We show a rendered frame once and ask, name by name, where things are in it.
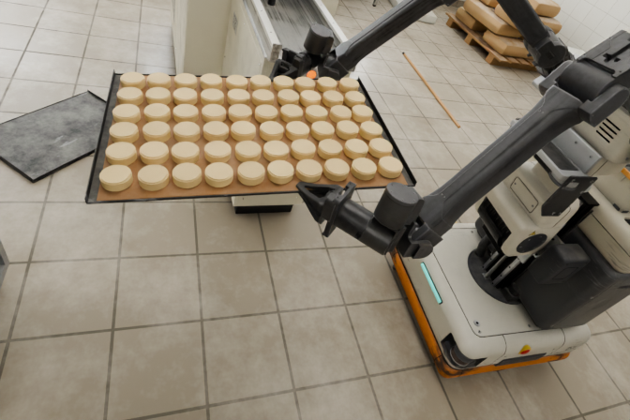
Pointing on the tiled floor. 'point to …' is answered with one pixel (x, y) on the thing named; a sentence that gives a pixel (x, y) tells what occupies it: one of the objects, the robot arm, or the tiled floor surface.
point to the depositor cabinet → (213, 7)
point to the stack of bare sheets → (52, 136)
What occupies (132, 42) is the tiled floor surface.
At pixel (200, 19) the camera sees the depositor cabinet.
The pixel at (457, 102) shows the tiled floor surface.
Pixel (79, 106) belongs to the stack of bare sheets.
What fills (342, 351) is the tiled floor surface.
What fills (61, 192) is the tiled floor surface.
